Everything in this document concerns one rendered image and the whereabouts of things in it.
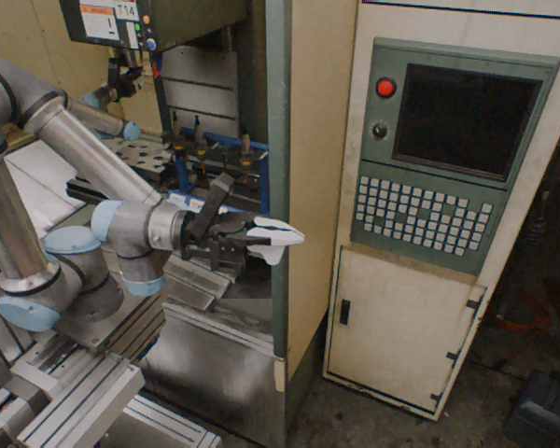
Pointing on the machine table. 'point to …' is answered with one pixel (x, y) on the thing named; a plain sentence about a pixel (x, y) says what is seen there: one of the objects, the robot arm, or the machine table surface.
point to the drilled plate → (149, 161)
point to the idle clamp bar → (214, 171)
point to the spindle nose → (133, 58)
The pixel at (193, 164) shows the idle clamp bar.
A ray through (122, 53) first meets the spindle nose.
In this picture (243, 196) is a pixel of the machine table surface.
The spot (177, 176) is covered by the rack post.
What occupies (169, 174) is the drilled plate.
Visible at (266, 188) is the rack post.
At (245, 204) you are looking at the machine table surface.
